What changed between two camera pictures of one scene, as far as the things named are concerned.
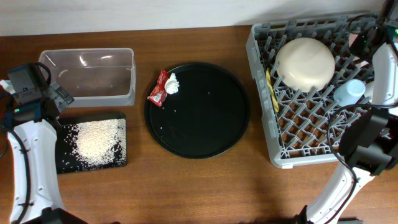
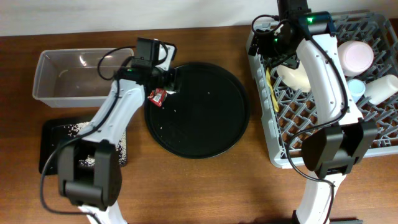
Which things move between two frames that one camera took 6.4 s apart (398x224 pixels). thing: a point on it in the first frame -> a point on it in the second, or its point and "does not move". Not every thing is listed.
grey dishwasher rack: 305,70 does not move
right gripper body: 359,47 -> 273,47
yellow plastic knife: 275,99 does not move
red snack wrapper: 158,94 does not move
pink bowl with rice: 352,37 -> 355,56
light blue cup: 349,93 does not move
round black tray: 207,117 does not move
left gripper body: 63,98 -> 170,78
